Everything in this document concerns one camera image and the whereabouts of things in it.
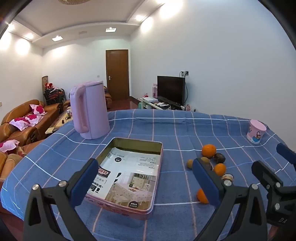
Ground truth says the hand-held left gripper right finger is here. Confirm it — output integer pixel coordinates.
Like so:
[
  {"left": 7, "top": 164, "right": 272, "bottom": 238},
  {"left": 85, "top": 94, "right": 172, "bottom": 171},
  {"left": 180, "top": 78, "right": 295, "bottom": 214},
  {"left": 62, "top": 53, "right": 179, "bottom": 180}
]
[{"left": 192, "top": 158, "right": 270, "bottom": 241}]

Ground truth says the pink metal tin box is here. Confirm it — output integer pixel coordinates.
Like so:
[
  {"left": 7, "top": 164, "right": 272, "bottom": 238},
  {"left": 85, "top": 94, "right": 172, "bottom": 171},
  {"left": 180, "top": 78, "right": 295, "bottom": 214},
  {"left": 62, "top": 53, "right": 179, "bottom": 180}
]
[{"left": 84, "top": 137, "right": 163, "bottom": 220}]

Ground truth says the small dark passion fruit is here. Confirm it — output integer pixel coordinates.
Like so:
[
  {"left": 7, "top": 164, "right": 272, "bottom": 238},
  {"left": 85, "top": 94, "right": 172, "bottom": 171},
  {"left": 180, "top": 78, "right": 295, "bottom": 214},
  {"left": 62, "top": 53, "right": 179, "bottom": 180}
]
[{"left": 213, "top": 153, "right": 226, "bottom": 164}]

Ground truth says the large orange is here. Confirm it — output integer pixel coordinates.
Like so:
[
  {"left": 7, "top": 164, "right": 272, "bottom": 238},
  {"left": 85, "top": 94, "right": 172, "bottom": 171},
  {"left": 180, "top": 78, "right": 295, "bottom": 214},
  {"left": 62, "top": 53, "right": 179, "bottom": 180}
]
[{"left": 202, "top": 144, "right": 217, "bottom": 159}]

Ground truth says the pink cartoon cup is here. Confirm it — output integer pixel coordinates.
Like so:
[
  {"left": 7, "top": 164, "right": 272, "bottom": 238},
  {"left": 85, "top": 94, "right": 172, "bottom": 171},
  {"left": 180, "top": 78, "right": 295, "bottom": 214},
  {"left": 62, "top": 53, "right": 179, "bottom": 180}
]
[{"left": 246, "top": 119, "right": 267, "bottom": 144}]

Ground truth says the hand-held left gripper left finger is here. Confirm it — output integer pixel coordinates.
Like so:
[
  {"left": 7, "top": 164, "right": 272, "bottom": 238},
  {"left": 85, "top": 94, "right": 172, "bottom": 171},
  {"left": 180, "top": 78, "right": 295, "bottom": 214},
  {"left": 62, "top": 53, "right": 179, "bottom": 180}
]
[{"left": 23, "top": 158, "right": 100, "bottom": 241}]

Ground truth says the brown wooden door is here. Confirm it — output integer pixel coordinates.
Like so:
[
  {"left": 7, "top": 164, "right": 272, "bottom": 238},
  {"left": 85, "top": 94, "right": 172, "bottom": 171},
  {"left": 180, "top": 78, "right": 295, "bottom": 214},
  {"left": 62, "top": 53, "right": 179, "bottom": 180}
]
[{"left": 106, "top": 49, "right": 129, "bottom": 101}]

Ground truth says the brown leather armchair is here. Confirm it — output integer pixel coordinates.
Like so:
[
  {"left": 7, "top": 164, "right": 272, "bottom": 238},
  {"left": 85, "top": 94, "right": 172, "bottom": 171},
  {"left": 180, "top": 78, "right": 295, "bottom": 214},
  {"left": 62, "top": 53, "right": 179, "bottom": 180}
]
[{"left": 0, "top": 139, "right": 44, "bottom": 186}]

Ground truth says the coffee table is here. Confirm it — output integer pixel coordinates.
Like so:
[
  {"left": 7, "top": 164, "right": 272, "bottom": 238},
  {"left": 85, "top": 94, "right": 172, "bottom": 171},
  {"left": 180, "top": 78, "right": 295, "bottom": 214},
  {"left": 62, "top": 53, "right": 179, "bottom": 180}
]
[{"left": 45, "top": 105, "right": 74, "bottom": 134}]

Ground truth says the long brown leather sofa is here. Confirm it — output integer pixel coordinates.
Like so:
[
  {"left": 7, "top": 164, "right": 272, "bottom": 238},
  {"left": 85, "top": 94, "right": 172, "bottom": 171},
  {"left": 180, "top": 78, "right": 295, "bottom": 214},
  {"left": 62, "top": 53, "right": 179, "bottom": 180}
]
[{"left": 0, "top": 100, "right": 63, "bottom": 149}]

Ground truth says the stack of black chairs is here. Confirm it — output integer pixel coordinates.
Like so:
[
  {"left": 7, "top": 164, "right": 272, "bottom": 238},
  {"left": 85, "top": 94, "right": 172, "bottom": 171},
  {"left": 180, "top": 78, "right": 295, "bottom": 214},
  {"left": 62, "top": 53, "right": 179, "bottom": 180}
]
[{"left": 44, "top": 88, "right": 67, "bottom": 109}]

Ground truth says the white television stand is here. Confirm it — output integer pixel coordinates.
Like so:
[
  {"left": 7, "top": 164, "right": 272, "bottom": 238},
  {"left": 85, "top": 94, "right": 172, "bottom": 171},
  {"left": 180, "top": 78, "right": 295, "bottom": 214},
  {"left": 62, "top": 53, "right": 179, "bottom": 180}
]
[{"left": 139, "top": 96, "right": 185, "bottom": 110}]

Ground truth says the pink electric kettle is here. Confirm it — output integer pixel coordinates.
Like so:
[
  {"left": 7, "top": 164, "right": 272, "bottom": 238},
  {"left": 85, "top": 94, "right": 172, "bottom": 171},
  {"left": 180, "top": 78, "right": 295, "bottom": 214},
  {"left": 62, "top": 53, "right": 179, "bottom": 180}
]
[{"left": 69, "top": 81, "right": 110, "bottom": 140}]

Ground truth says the black television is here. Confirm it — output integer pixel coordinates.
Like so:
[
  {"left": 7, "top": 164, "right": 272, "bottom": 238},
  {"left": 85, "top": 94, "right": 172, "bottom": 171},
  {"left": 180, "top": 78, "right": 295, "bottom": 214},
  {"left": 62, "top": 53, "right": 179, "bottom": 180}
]
[{"left": 157, "top": 75, "right": 186, "bottom": 106}]

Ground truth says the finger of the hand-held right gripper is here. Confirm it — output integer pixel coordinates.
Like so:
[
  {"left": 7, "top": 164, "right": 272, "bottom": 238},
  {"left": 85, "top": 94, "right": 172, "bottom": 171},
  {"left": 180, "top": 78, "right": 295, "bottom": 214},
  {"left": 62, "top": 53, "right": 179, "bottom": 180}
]
[
  {"left": 251, "top": 160, "right": 282, "bottom": 193},
  {"left": 276, "top": 143, "right": 296, "bottom": 167}
]

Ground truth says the pink floral pillow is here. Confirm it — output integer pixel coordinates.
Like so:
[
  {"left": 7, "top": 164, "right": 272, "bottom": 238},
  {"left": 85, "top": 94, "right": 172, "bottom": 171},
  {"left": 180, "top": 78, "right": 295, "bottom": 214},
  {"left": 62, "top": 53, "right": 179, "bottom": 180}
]
[
  {"left": 30, "top": 104, "right": 48, "bottom": 115},
  {"left": 24, "top": 113, "right": 44, "bottom": 124},
  {"left": 0, "top": 140, "right": 20, "bottom": 153},
  {"left": 9, "top": 118, "right": 31, "bottom": 131}
]

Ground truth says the blue checked tablecloth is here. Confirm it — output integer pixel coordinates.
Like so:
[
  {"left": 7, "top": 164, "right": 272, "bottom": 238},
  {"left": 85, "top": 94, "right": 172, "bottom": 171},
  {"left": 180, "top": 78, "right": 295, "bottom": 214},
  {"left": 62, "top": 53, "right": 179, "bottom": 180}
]
[{"left": 0, "top": 108, "right": 294, "bottom": 241}]

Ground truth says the small orange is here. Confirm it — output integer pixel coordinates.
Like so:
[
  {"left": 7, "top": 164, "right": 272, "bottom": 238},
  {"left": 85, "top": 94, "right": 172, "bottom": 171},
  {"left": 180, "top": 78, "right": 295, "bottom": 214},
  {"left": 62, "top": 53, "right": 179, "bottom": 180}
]
[
  {"left": 213, "top": 163, "right": 226, "bottom": 176},
  {"left": 196, "top": 188, "right": 210, "bottom": 204}
]

